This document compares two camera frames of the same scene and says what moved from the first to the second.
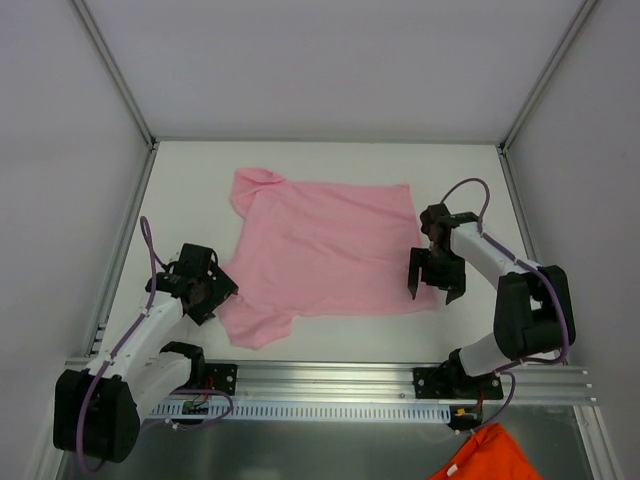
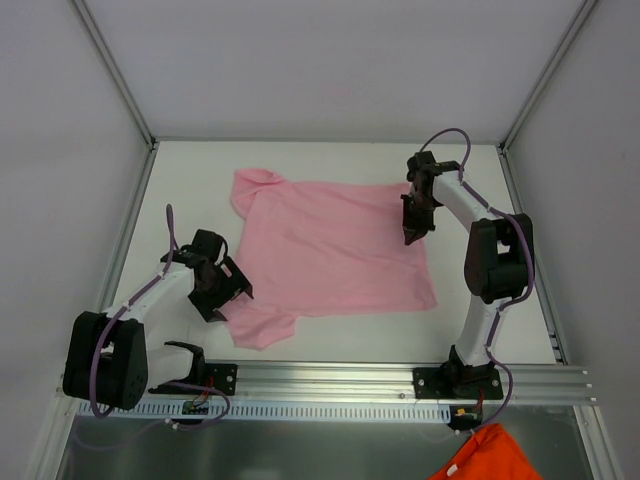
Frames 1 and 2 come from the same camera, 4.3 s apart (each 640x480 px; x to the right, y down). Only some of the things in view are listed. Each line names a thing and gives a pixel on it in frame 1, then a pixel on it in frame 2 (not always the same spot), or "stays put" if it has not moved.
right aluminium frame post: x=584 y=10 stays put
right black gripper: x=437 y=272 to x=417 y=213
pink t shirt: x=318 y=249 stays put
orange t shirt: x=490 y=453 stays put
